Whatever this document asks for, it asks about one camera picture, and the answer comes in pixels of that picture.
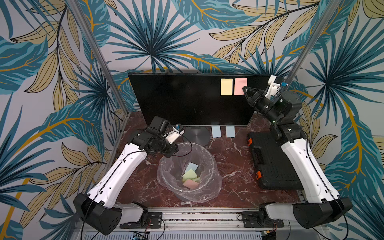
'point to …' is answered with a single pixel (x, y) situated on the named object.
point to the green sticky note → (190, 174)
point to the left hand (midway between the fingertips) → (171, 149)
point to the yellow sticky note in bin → (197, 179)
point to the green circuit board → (136, 238)
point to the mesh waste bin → (171, 170)
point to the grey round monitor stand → (200, 135)
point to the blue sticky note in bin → (191, 165)
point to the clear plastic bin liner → (192, 174)
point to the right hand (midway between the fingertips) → (243, 86)
